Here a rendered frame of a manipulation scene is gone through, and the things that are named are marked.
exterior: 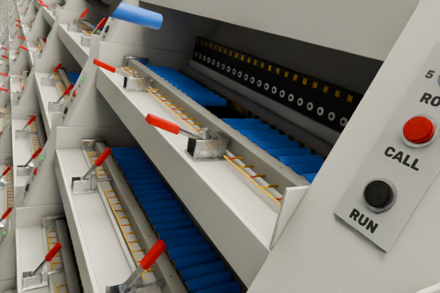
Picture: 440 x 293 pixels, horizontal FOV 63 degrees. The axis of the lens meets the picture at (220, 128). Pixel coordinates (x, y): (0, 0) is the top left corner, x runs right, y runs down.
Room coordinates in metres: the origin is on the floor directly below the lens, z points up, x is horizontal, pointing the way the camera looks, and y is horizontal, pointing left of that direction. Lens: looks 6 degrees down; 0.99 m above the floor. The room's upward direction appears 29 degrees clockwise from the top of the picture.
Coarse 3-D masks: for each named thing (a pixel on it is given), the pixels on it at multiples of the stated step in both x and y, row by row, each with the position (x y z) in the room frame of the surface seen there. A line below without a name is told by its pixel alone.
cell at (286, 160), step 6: (276, 156) 0.38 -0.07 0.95; (282, 156) 0.38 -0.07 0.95; (288, 156) 0.39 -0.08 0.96; (294, 156) 0.39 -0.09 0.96; (300, 156) 0.40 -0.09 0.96; (306, 156) 0.40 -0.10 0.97; (312, 156) 0.40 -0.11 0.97; (318, 156) 0.41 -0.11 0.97; (282, 162) 0.37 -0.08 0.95; (288, 162) 0.38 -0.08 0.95; (294, 162) 0.38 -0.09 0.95; (300, 162) 0.39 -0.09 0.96; (306, 162) 0.39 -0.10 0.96; (312, 162) 0.40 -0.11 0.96; (318, 162) 0.40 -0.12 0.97
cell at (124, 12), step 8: (120, 8) 0.38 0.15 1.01; (128, 8) 0.39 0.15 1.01; (136, 8) 0.40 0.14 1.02; (112, 16) 0.39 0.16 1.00; (120, 16) 0.39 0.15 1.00; (128, 16) 0.39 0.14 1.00; (136, 16) 0.39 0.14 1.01; (144, 16) 0.40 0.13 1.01; (152, 16) 0.40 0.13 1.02; (160, 16) 0.41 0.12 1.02; (144, 24) 0.40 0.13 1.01; (152, 24) 0.41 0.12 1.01; (160, 24) 0.41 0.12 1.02
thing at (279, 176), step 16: (128, 64) 0.74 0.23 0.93; (160, 80) 0.61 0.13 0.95; (160, 96) 0.56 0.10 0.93; (176, 96) 0.53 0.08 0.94; (192, 112) 0.48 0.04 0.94; (208, 112) 0.47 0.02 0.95; (192, 128) 0.44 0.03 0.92; (208, 128) 0.45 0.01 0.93; (224, 128) 0.42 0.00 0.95; (240, 144) 0.39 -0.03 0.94; (240, 160) 0.38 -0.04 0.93; (256, 160) 0.36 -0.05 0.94; (272, 160) 0.36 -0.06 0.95; (256, 176) 0.34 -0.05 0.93; (272, 176) 0.34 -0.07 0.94; (288, 176) 0.33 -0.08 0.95
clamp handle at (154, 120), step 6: (150, 114) 0.34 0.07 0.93; (150, 120) 0.34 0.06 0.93; (156, 120) 0.34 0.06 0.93; (162, 120) 0.35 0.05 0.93; (156, 126) 0.34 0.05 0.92; (162, 126) 0.35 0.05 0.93; (168, 126) 0.35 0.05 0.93; (174, 126) 0.35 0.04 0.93; (174, 132) 0.36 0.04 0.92; (180, 132) 0.36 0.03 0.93; (186, 132) 0.37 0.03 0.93; (204, 132) 0.38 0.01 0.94; (192, 138) 0.37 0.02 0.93; (198, 138) 0.37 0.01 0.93; (204, 138) 0.38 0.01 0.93
